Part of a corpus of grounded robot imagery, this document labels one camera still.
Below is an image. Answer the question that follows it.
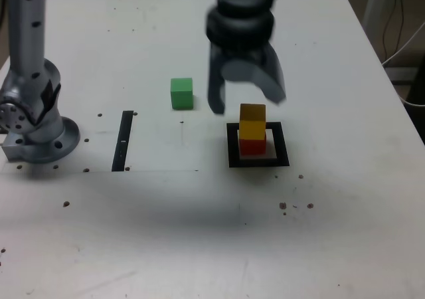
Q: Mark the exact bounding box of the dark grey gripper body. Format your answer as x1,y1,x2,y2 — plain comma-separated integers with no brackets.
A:
209,41,277,66

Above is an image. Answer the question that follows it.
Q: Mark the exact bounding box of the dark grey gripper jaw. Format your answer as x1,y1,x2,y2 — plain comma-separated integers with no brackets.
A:
207,49,227,116

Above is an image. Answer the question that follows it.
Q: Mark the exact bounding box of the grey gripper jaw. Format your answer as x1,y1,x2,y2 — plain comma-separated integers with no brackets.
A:
221,50,288,106

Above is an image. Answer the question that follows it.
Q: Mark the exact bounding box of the green cube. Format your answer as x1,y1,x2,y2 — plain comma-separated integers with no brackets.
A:
169,77,195,111

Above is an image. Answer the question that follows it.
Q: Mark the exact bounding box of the yellow cube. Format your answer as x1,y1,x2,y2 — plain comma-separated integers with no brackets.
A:
238,103,268,142

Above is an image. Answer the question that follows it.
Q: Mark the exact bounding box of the red cube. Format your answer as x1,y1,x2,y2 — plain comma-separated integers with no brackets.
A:
238,131,268,157

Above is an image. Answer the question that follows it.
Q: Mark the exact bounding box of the black tape square outline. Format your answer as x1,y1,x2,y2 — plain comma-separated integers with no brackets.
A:
226,121,291,169

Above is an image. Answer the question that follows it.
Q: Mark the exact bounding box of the black tape strip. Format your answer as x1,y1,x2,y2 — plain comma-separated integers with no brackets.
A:
110,110,135,173

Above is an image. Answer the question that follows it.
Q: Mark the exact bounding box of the white frame post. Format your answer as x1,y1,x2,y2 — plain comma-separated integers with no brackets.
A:
361,0,383,31

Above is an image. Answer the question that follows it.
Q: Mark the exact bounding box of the white cable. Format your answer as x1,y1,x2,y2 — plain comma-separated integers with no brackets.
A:
381,21,425,66

